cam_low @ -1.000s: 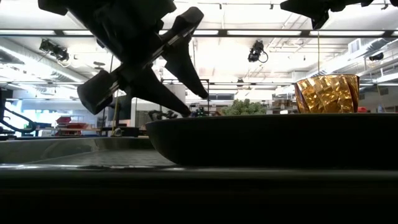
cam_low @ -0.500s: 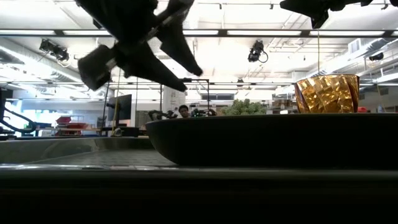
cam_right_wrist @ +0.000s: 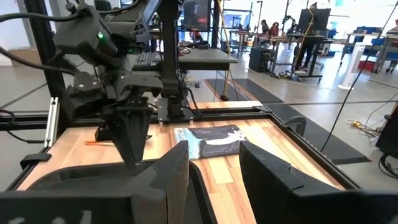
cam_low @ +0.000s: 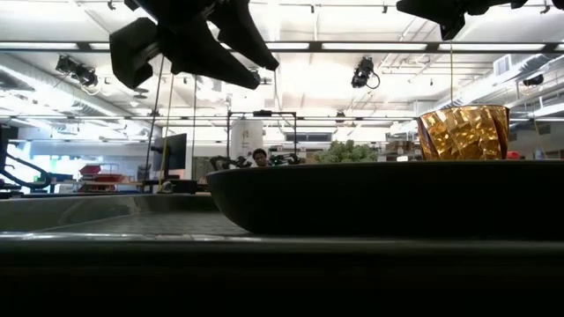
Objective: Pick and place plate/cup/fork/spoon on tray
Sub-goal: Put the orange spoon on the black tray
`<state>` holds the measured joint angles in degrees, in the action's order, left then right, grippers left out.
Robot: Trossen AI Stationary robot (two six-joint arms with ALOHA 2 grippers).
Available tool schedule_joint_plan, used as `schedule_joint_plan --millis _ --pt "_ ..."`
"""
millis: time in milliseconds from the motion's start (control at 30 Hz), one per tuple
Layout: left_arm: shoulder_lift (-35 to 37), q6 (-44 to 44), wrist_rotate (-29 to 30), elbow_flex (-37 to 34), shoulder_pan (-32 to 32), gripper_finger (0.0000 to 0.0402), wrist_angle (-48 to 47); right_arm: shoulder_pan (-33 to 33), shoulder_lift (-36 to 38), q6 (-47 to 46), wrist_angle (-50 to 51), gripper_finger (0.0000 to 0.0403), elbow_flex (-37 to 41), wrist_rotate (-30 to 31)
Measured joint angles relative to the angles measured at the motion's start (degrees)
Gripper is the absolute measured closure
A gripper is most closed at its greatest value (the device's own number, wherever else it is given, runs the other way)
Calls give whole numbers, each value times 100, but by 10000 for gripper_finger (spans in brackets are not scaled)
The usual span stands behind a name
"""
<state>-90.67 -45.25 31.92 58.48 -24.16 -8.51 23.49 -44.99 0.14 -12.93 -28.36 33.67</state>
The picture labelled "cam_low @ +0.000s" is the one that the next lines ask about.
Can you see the small green artificial plant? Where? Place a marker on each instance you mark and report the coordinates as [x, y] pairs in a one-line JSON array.
[[346, 152]]

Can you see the black round plate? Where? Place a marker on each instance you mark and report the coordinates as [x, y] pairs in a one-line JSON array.
[[374, 198]]

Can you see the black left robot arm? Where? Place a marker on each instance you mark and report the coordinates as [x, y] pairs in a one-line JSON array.
[[6, 136]]

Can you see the red storage bins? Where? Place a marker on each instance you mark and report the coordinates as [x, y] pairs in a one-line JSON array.
[[108, 178]]

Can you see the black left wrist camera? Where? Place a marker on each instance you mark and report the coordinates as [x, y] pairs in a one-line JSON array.
[[132, 53]]

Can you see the distant black rig frame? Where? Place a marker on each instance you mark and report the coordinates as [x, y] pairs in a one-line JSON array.
[[262, 113]]

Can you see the black computer monitor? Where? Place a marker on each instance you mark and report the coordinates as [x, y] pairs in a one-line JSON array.
[[174, 152]]

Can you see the white ceiling air vent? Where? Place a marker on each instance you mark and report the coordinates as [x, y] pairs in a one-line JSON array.
[[502, 65]]

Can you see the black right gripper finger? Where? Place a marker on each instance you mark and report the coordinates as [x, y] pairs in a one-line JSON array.
[[436, 9], [453, 27]]

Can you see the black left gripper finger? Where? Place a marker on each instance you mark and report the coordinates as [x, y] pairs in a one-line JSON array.
[[207, 57], [247, 31]]

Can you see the black ceiling-mounted camera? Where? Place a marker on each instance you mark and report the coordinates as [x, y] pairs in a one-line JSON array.
[[362, 72], [533, 80], [79, 72]]

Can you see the amber faceted glass cup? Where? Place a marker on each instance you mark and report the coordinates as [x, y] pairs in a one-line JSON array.
[[462, 132]]

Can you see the person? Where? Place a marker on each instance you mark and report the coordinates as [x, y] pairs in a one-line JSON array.
[[260, 157]]

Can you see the long linear ceiling light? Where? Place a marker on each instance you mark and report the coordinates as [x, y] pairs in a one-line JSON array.
[[374, 46]]

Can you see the small red distant object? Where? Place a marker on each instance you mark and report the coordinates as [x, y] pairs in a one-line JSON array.
[[513, 155]]

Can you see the white cylindrical column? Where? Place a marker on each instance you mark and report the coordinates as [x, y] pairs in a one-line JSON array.
[[247, 136]]

